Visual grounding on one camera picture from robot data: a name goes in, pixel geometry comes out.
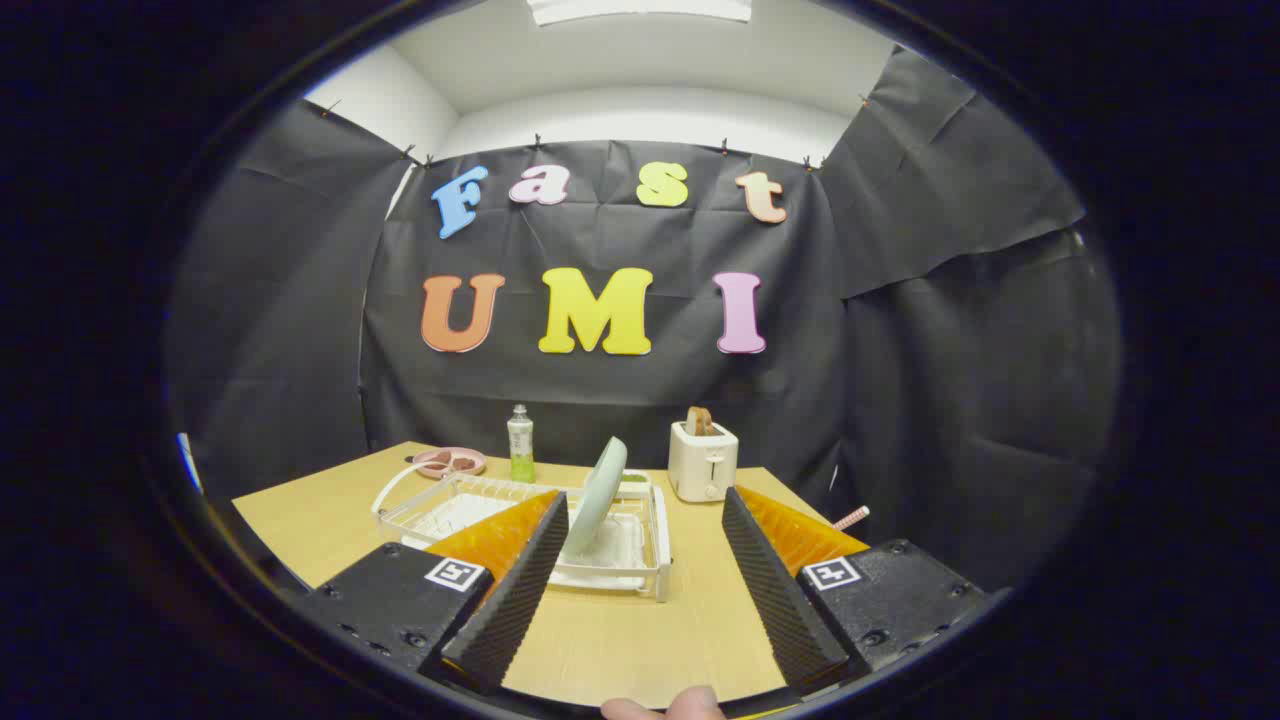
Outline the white toaster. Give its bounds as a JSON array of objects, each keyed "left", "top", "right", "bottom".
[{"left": 668, "top": 420, "right": 740, "bottom": 503}]

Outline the ceiling light panel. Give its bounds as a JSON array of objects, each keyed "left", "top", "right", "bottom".
[{"left": 527, "top": 0, "right": 753, "bottom": 27}]

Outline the pale green plate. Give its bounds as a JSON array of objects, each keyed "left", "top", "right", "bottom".
[{"left": 560, "top": 437, "right": 629, "bottom": 557}]

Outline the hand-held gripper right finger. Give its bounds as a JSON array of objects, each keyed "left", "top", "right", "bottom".
[{"left": 721, "top": 486, "right": 991, "bottom": 699}]

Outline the white wire dish rack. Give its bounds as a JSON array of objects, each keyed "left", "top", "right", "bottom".
[{"left": 372, "top": 460, "right": 673, "bottom": 603}]

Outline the clear bottle with green liquid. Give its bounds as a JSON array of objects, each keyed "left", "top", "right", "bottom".
[{"left": 507, "top": 404, "right": 536, "bottom": 484}]

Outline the white drip tray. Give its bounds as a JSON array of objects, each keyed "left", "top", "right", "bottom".
[{"left": 400, "top": 493, "right": 651, "bottom": 591}]

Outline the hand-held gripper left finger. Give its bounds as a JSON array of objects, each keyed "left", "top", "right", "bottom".
[{"left": 300, "top": 489, "right": 572, "bottom": 697}]

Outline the black backdrop cloth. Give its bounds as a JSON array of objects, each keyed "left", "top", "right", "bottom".
[{"left": 165, "top": 45, "right": 1123, "bottom": 591}]

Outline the pink plate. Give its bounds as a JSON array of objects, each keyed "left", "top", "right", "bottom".
[{"left": 412, "top": 447, "right": 488, "bottom": 480}]

